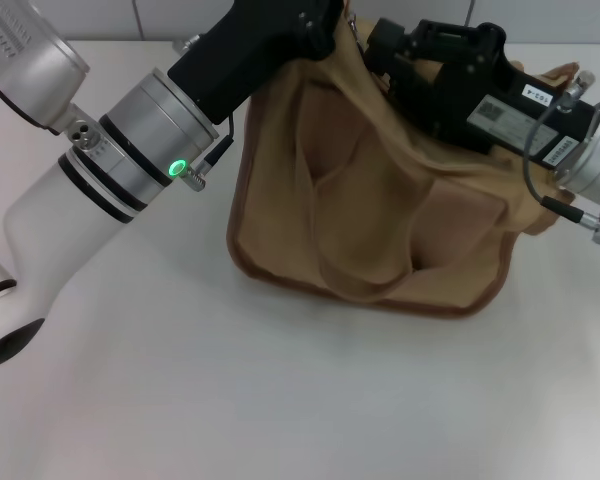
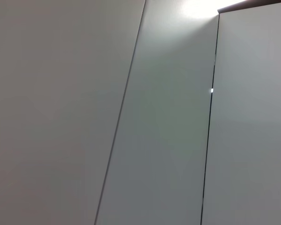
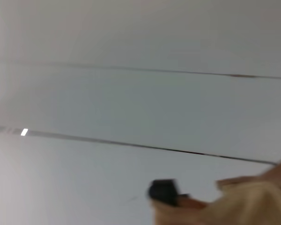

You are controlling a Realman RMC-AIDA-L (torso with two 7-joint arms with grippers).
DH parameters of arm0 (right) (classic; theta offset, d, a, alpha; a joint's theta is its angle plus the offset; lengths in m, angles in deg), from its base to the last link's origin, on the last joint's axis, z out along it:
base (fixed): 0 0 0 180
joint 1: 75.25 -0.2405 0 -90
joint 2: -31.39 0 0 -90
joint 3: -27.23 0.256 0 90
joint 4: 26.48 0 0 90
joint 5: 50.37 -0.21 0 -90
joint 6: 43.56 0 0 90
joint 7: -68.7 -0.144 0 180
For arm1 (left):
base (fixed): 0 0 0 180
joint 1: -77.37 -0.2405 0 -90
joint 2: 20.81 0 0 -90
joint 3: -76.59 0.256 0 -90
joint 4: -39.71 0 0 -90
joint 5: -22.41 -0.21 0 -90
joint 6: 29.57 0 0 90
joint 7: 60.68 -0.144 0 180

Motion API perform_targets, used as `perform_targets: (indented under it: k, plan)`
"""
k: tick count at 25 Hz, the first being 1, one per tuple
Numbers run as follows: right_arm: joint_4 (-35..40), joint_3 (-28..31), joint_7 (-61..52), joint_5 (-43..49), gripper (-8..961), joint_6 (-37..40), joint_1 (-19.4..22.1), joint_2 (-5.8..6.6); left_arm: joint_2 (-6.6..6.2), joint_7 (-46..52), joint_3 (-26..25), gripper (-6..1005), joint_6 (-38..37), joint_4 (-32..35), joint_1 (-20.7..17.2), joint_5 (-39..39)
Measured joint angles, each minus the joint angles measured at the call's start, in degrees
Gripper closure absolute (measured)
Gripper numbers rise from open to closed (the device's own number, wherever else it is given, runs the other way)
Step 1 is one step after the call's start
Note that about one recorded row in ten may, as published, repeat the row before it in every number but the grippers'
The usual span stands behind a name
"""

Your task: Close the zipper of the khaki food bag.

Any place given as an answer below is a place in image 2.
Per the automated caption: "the dark brown wall trim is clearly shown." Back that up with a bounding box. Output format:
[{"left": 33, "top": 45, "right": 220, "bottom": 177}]
[{"left": 217, "top": 0, "right": 253, "bottom": 14}]

